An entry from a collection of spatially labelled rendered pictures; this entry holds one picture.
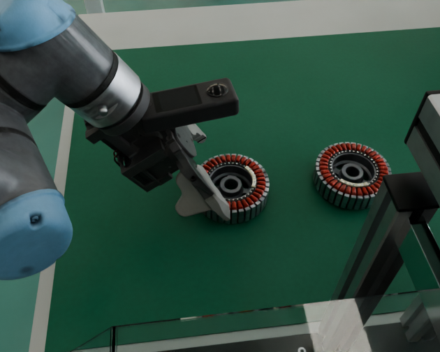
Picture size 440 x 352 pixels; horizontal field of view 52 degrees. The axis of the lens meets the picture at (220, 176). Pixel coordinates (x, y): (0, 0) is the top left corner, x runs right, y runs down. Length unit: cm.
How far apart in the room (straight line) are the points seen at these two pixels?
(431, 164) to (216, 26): 78
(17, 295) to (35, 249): 119
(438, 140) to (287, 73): 63
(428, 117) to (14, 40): 33
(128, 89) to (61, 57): 8
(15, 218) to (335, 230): 46
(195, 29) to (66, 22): 61
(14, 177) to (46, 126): 164
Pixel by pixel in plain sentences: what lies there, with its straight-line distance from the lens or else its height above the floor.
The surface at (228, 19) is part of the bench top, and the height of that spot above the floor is 75.
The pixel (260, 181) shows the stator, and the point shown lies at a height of 79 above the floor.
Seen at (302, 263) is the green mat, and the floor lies 75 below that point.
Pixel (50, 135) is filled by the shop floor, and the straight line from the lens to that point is 196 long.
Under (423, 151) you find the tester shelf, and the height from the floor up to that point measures 108.
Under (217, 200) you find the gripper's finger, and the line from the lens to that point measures 57.
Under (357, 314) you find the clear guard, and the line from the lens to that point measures 26.
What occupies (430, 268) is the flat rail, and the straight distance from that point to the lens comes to 32.
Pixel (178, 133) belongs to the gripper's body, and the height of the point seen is 91.
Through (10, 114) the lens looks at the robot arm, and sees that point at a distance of 45.
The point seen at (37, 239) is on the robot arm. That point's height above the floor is 101.
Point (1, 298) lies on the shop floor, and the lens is 158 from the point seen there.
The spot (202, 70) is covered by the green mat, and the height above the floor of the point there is 75.
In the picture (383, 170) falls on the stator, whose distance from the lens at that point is 72.
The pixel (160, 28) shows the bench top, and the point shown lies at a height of 75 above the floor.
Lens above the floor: 130
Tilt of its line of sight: 50 degrees down
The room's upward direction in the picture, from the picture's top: straight up
